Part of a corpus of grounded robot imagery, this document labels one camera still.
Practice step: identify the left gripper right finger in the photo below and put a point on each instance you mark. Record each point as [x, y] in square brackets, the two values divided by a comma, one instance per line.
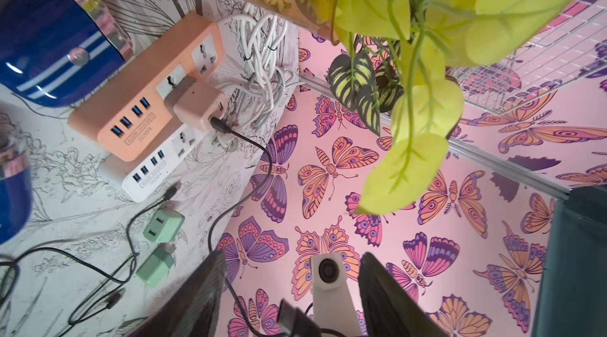
[388, 309]

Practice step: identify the white power strip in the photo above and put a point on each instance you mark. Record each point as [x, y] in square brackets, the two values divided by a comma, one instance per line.
[140, 178]

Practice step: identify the pink power strip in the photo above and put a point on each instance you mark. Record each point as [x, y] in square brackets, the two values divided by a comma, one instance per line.
[133, 107]

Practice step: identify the green charger adapter lower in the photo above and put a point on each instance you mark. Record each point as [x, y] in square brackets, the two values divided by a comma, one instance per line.
[158, 265]

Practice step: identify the pink charger adapter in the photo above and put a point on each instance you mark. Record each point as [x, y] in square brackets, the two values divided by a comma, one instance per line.
[195, 102]

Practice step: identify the green charger adapter upper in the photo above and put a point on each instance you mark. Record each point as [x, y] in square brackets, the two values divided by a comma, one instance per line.
[163, 226]

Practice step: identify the green charger adapter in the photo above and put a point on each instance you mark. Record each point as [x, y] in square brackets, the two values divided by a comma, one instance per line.
[163, 226]
[158, 265]

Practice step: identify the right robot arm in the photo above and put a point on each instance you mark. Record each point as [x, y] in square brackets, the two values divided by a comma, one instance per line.
[572, 298]

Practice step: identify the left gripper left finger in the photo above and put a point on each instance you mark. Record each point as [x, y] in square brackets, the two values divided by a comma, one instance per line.
[194, 309]

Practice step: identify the potted green plant glass vase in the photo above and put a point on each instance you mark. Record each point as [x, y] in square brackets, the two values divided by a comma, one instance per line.
[397, 55]

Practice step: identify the white wire basket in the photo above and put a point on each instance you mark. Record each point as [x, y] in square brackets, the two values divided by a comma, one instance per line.
[571, 47]

